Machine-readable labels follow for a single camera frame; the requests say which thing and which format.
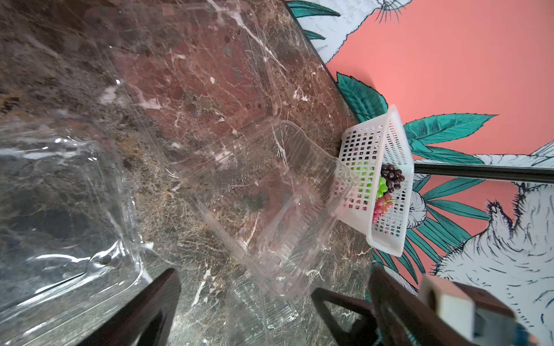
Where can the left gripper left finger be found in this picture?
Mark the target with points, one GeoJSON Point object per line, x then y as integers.
{"type": "Point", "coordinates": [146, 320]}

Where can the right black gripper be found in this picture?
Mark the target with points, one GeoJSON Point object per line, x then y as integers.
{"type": "Point", "coordinates": [351, 321]}

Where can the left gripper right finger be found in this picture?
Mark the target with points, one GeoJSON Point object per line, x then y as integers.
{"type": "Point", "coordinates": [402, 318]}

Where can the red grape bunch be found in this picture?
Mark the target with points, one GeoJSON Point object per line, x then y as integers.
{"type": "Point", "coordinates": [382, 206]}

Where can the white plastic perforated basket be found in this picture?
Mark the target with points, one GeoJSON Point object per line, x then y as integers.
{"type": "Point", "coordinates": [377, 152]}

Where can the clear plastic clamshell container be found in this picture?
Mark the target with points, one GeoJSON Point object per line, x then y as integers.
{"type": "Point", "coordinates": [272, 196]}

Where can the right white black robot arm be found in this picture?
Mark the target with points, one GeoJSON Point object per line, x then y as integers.
{"type": "Point", "coordinates": [443, 312]}

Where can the green grape bunch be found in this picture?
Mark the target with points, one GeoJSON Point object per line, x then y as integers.
{"type": "Point", "coordinates": [382, 187]}

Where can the right black frame post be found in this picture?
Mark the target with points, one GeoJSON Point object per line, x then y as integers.
{"type": "Point", "coordinates": [486, 172]}

